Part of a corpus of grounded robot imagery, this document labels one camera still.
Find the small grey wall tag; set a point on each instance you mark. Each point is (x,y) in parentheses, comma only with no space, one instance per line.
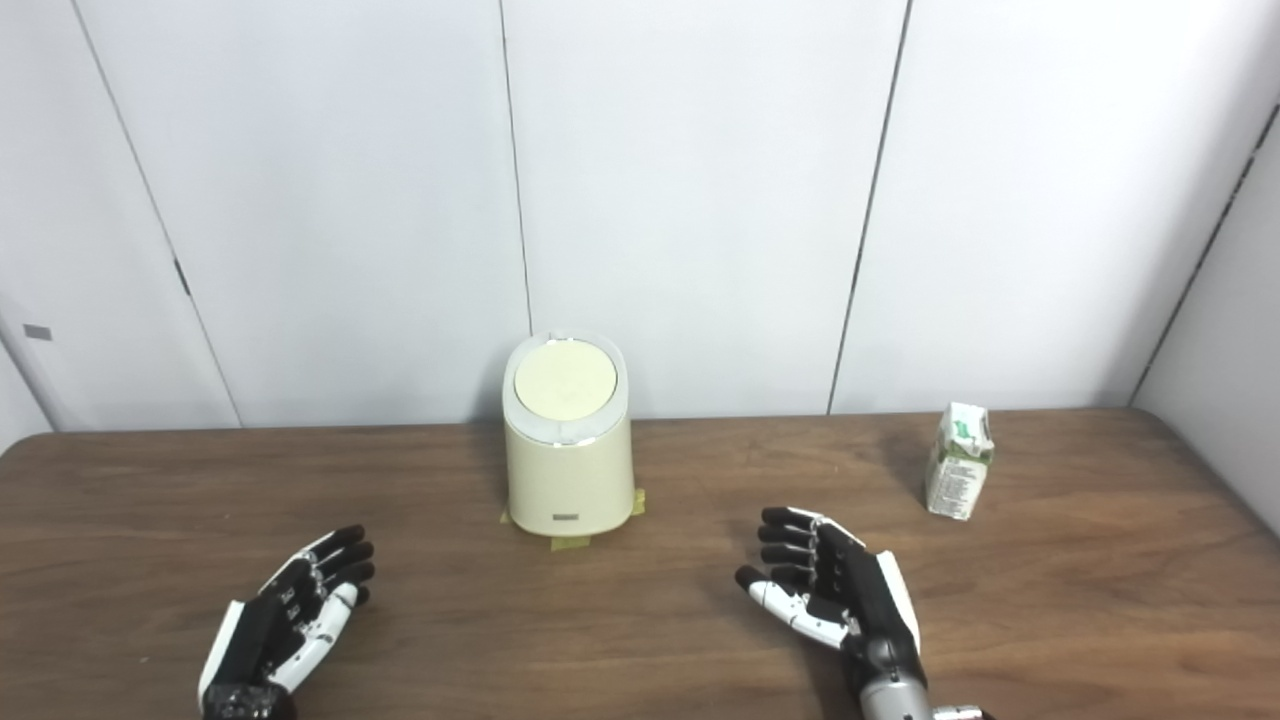
(38,332)

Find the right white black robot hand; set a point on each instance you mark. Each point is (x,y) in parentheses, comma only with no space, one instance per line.
(865,600)

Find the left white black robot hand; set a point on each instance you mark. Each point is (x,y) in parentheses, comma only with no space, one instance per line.
(262,630)

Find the white green milk carton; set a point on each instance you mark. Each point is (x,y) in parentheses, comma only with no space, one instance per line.
(958,475)

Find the cream round bin lid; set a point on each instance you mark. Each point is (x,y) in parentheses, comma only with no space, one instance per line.
(565,382)

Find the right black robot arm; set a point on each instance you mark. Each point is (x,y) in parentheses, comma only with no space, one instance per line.
(892,702)

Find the cream-colored round bin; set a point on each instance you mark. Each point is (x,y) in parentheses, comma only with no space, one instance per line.
(570,480)

